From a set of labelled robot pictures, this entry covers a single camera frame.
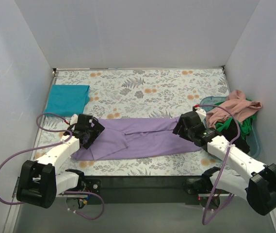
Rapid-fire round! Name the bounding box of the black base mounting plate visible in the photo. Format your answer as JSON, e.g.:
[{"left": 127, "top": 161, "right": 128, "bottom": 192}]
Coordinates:
[{"left": 57, "top": 176, "right": 222, "bottom": 207}]

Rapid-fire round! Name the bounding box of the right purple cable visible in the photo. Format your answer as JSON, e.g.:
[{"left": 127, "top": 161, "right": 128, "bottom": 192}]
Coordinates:
[{"left": 192, "top": 103, "right": 242, "bottom": 226}]

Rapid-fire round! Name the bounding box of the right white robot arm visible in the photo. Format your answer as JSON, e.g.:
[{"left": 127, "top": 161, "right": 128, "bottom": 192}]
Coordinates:
[{"left": 173, "top": 111, "right": 276, "bottom": 216}]

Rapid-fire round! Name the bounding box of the floral table mat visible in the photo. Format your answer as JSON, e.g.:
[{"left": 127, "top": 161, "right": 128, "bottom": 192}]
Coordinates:
[{"left": 54, "top": 69, "right": 230, "bottom": 176}]

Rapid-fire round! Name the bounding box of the pink t shirt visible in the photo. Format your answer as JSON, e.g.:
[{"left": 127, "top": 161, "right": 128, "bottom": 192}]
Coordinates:
[{"left": 205, "top": 89, "right": 262, "bottom": 128}]

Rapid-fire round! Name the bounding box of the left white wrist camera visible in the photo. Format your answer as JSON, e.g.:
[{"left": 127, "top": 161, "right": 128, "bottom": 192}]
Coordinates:
[{"left": 69, "top": 114, "right": 78, "bottom": 125}]

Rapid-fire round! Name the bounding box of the folded teal t shirt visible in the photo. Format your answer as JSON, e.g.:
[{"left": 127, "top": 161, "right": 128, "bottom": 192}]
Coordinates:
[{"left": 44, "top": 84, "right": 90, "bottom": 117}]

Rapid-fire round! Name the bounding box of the purple cable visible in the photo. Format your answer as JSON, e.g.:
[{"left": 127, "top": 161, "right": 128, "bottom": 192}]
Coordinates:
[
  {"left": 0, "top": 113, "right": 105, "bottom": 221},
  {"left": 192, "top": 103, "right": 242, "bottom": 226}
]

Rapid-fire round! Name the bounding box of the purple t shirt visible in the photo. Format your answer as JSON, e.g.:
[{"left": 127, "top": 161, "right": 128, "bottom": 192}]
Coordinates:
[{"left": 71, "top": 118, "right": 201, "bottom": 161}]

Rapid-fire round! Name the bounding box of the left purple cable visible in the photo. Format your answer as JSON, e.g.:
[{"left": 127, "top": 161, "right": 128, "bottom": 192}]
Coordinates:
[{"left": 0, "top": 113, "right": 105, "bottom": 221}]

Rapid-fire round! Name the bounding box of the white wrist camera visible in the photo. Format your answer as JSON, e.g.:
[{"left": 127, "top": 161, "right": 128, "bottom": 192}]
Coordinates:
[
  {"left": 69, "top": 114, "right": 78, "bottom": 125},
  {"left": 192, "top": 105, "right": 206, "bottom": 121}
]

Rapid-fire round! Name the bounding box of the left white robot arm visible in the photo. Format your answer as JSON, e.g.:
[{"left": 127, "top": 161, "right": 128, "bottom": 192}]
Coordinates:
[{"left": 16, "top": 114, "right": 105, "bottom": 208}]

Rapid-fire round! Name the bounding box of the teal plastic basket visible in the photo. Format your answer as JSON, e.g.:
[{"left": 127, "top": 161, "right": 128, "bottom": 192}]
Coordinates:
[{"left": 200, "top": 96, "right": 260, "bottom": 159}]

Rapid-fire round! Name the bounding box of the green t shirt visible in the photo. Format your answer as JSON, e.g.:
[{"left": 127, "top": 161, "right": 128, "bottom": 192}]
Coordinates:
[{"left": 215, "top": 102, "right": 256, "bottom": 139}]

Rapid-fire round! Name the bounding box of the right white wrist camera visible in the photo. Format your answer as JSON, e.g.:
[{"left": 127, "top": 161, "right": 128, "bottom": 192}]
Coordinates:
[{"left": 192, "top": 105, "right": 206, "bottom": 121}]

